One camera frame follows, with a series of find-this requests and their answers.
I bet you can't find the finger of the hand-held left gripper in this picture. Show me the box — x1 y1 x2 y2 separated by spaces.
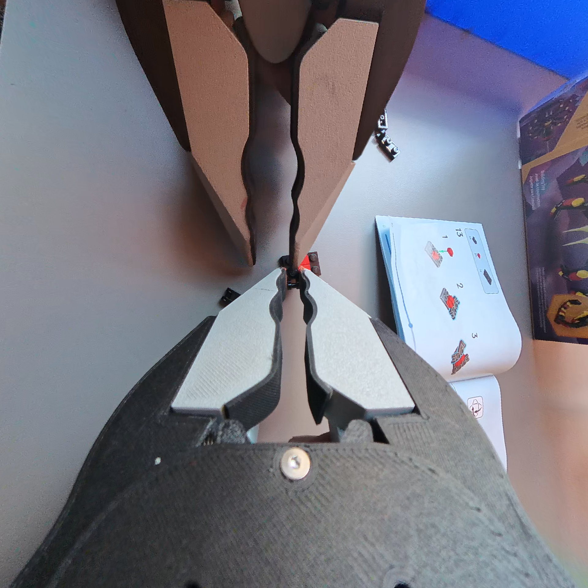
163 0 257 268
288 18 381 265

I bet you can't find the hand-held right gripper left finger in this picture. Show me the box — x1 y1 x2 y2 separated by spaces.
170 267 286 432

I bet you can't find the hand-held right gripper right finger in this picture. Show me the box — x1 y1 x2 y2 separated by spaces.
298 268 417 444

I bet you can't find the lego instruction booklet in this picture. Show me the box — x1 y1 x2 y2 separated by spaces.
375 215 523 474

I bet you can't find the dark purple lego box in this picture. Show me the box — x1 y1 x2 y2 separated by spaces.
518 76 588 341

